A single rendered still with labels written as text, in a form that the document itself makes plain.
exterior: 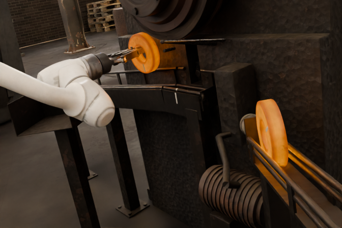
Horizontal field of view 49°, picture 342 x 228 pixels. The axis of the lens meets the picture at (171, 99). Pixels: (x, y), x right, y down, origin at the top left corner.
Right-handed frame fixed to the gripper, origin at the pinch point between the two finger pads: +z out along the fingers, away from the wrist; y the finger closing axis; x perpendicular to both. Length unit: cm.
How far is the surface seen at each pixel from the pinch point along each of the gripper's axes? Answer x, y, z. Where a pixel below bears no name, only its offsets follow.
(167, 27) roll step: 8.9, 23.5, -4.5
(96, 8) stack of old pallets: -36, -890, 475
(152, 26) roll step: 9.5, 15.5, -4.5
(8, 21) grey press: 11, -272, 37
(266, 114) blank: -6, 71, -21
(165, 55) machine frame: -4.5, 4.6, 6.4
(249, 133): -15, 61, -16
